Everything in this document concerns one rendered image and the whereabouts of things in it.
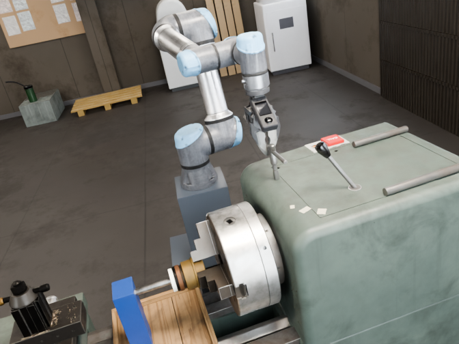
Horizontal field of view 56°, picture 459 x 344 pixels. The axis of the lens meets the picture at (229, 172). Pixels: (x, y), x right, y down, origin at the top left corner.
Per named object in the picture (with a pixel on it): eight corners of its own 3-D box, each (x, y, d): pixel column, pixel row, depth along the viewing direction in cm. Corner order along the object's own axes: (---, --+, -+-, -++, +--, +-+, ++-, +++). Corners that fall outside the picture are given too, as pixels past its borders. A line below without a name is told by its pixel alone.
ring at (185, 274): (198, 248, 130) (169, 257, 129) (205, 265, 122) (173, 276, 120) (204, 272, 134) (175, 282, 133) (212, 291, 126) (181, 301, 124)
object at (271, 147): (281, 179, 132) (276, 145, 127) (274, 181, 132) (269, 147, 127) (279, 176, 134) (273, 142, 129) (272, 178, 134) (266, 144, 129)
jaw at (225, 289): (232, 259, 126) (244, 281, 115) (235, 273, 128) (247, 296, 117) (195, 270, 124) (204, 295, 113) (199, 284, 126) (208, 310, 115)
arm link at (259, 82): (272, 72, 121) (244, 79, 120) (274, 88, 123) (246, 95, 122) (262, 67, 128) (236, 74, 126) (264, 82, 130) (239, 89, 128)
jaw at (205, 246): (227, 250, 132) (215, 213, 134) (229, 250, 128) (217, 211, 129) (192, 261, 130) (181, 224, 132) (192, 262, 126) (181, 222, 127)
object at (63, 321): (86, 310, 138) (81, 298, 135) (86, 333, 129) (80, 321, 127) (20, 332, 134) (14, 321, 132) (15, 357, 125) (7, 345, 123)
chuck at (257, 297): (238, 254, 152) (227, 184, 134) (272, 327, 128) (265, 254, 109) (214, 261, 151) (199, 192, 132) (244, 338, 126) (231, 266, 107)
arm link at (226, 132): (205, 153, 177) (167, 16, 163) (238, 142, 182) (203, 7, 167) (214, 157, 166) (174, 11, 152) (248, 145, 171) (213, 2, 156)
